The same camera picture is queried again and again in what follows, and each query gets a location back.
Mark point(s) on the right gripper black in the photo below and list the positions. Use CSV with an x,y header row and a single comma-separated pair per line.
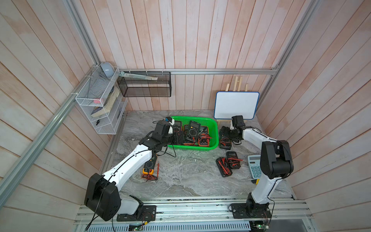
x,y
227,129

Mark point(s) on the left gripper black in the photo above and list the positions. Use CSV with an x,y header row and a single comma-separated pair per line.
x,y
176,140

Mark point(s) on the dark red DT9205A multimeter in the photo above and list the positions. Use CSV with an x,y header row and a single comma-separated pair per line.
x,y
177,127

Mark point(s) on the dark green multimeter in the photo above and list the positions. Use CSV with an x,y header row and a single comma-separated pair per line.
x,y
225,143

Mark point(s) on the small black multimeter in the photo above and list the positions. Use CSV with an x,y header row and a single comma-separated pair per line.
x,y
232,160

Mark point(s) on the orange multimeter front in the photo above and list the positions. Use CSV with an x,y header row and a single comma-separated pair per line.
x,y
204,137

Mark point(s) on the black multimeter face down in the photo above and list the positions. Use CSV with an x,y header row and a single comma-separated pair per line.
x,y
223,167

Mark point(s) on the yellow multimeter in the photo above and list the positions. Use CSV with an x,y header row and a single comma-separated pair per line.
x,y
148,170

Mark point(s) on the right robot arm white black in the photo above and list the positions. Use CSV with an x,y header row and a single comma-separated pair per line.
x,y
275,161

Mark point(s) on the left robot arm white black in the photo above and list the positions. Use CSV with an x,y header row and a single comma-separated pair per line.
x,y
102,196

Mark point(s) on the green plastic basket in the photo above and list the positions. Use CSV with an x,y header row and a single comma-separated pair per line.
x,y
212,129

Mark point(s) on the grey desk calculator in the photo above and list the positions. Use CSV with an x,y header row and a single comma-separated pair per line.
x,y
254,165

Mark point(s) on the wooden block on shelf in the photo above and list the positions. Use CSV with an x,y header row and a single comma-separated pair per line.
x,y
99,111

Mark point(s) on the grey computer mouse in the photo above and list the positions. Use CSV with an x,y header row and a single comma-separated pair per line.
x,y
108,69

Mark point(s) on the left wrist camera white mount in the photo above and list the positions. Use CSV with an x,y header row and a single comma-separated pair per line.
x,y
171,122

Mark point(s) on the small whiteboard blue frame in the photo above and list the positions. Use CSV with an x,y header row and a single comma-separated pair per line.
x,y
229,104

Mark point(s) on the black mesh wall basket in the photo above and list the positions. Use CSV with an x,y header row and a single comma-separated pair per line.
x,y
145,84

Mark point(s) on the aluminium wall rail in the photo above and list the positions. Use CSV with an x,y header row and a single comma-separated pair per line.
x,y
206,71

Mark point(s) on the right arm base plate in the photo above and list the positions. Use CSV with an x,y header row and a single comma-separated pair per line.
x,y
250,210

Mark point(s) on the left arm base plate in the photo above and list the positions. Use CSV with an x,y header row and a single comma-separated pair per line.
x,y
143,213

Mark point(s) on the white wire wall shelf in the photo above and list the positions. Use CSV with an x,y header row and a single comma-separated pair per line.
x,y
94,93

